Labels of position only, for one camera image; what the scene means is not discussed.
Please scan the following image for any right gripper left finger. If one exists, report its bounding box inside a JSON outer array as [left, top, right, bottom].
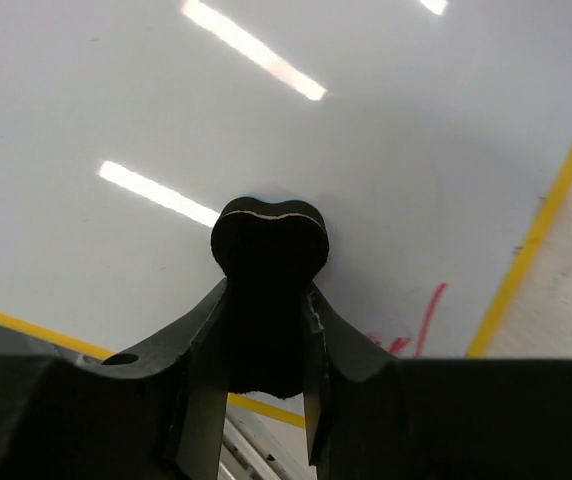
[[0, 283, 228, 479]]

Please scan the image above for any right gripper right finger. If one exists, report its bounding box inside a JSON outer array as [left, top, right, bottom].
[[301, 287, 572, 479]]

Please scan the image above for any black bone-shaped eraser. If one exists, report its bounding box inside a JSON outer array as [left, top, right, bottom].
[[210, 197, 330, 399]]

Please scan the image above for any yellow framed whiteboard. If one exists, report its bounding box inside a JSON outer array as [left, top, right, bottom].
[[0, 0, 572, 431]]

